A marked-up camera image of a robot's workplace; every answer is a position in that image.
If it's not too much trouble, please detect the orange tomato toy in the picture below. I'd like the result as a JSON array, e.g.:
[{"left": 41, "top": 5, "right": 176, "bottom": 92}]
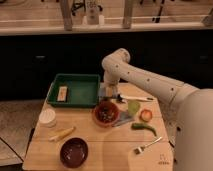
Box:
[{"left": 139, "top": 109, "right": 152, "bottom": 122}]

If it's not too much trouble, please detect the blue sponge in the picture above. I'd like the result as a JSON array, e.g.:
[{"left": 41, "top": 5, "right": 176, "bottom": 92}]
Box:
[{"left": 99, "top": 87, "right": 110, "bottom": 99}]

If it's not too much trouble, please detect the orange bowl with beans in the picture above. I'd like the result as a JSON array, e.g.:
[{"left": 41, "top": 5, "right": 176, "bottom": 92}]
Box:
[{"left": 92, "top": 101, "right": 120, "bottom": 127}]

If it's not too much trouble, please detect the grey cloth piece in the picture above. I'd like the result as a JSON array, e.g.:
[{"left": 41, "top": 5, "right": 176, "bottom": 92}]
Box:
[{"left": 113, "top": 111, "right": 134, "bottom": 127}]

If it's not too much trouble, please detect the dark red bowl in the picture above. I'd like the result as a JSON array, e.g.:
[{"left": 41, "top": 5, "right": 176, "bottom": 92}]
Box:
[{"left": 60, "top": 137, "right": 88, "bottom": 169}]

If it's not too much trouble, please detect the green chili pepper toy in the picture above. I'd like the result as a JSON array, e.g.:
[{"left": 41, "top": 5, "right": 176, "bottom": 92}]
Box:
[{"left": 131, "top": 123, "right": 157, "bottom": 136}]

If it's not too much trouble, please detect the small wooden block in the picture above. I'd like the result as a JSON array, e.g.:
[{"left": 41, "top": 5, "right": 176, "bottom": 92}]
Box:
[{"left": 57, "top": 86, "right": 68, "bottom": 102}]

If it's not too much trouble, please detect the green plastic tray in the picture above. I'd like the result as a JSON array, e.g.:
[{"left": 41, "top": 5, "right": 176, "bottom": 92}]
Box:
[{"left": 46, "top": 74, "right": 100, "bottom": 108}]

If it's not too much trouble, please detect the wooden table post left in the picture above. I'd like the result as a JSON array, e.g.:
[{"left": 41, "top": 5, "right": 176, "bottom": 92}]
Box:
[{"left": 59, "top": 0, "right": 73, "bottom": 31}]

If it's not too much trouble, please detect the wooden table post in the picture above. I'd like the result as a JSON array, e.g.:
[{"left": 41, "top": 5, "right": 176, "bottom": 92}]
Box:
[
  {"left": 122, "top": 0, "right": 133, "bottom": 29},
  {"left": 59, "top": 0, "right": 73, "bottom": 31}
]

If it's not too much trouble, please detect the wooden table post right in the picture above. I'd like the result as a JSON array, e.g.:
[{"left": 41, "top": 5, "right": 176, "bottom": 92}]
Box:
[{"left": 122, "top": 0, "right": 133, "bottom": 29}]

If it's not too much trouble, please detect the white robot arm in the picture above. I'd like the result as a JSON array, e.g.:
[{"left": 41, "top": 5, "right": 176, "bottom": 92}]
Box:
[{"left": 102, "top": 48, "right": 213, "bottom": 171}]

